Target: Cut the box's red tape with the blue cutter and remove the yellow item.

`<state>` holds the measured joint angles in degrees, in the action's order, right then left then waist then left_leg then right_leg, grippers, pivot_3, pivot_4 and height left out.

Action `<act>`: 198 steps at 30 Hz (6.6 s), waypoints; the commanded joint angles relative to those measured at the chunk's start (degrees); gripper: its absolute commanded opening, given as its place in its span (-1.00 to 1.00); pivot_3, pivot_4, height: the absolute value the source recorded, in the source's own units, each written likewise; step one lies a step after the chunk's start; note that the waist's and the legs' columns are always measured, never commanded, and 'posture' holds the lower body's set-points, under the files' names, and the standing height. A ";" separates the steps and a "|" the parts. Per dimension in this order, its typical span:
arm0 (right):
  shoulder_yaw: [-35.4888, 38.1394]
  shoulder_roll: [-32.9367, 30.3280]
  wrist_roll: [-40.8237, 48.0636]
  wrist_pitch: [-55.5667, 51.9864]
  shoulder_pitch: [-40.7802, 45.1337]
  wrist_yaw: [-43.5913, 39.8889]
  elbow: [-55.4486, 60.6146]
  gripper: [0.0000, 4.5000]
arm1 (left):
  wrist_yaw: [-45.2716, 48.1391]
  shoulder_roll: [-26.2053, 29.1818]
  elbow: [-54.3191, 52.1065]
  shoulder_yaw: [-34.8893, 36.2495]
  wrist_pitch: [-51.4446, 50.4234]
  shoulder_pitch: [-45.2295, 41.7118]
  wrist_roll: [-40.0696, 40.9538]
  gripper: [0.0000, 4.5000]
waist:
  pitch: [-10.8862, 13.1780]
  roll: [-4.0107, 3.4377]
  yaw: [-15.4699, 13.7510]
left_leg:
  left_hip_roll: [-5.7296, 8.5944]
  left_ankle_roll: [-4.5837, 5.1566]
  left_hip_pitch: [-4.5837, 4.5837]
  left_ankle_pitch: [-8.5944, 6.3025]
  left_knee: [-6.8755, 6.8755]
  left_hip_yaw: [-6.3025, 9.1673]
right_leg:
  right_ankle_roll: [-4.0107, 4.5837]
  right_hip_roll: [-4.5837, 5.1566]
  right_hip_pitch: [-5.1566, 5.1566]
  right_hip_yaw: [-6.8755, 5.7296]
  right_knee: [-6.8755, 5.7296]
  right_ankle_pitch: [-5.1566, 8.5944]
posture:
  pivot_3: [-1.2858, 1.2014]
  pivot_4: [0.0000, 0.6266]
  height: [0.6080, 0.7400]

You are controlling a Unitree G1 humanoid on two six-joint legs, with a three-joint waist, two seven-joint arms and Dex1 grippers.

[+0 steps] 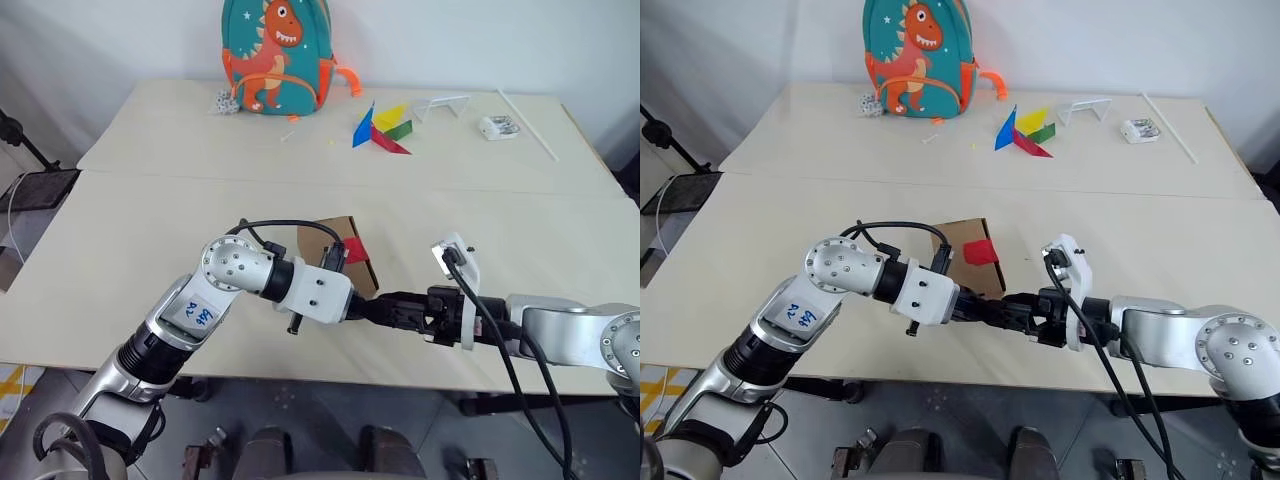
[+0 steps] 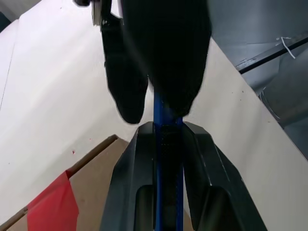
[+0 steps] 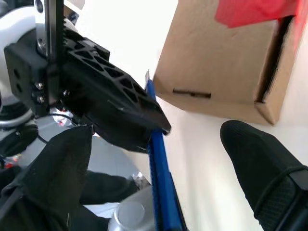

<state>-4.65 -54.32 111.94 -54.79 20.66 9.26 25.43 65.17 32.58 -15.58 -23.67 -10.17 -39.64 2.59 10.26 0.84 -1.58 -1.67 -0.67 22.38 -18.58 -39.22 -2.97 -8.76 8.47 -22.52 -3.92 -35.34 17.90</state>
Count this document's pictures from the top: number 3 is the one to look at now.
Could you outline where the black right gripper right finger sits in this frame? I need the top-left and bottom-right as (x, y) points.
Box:
(220, 119), (308, 231)

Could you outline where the blue box cutter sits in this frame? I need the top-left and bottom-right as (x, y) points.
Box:
(144, 69), (189, 231)

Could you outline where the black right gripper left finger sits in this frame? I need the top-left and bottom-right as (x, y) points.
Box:
(0, 125), (94, 231)

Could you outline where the red tape strip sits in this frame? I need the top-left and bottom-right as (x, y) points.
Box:
(215, 0), (308, 49)

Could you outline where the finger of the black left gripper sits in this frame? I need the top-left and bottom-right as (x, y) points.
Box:
(63, 72), (155, 154)
(62, 28), (172, 135)

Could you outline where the brown cardboard box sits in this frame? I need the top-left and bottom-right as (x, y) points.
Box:
(153, 0), (308, 126)

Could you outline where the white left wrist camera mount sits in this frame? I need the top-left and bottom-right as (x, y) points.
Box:
(0, 13), (38, 106)

